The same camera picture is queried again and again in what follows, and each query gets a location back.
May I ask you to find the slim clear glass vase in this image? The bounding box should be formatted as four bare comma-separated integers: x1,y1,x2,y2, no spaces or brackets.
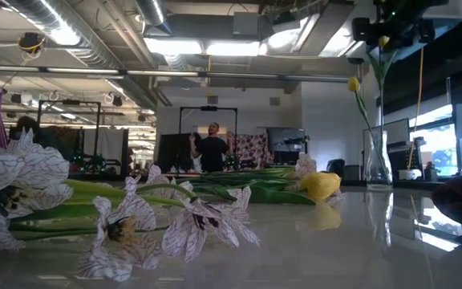
365,128,395,189

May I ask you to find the red white patterned cloth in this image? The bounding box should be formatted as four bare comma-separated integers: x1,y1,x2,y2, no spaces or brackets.
234,133,274,165

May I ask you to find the grey computer monitor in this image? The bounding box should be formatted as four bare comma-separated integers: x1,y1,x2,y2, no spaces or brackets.
362,117,411,181

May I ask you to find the person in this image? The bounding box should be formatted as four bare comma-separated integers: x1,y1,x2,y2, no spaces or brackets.
188,122,236,173

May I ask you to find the silver ventilation duct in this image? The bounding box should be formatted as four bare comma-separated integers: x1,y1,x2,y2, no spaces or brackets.
0,0,160,109

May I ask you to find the white veined flower spray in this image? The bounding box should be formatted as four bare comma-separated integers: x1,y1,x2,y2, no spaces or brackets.
0,128,261,283

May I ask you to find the yellow hanging cable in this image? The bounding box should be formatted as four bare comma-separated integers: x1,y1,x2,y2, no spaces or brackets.
406,47,425,172

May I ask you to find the black cable reel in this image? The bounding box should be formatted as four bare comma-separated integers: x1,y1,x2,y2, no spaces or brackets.
17,31,47,55

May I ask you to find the black rig frame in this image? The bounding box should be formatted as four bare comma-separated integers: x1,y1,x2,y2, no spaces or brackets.
37,99,103,173
178,105,239,173

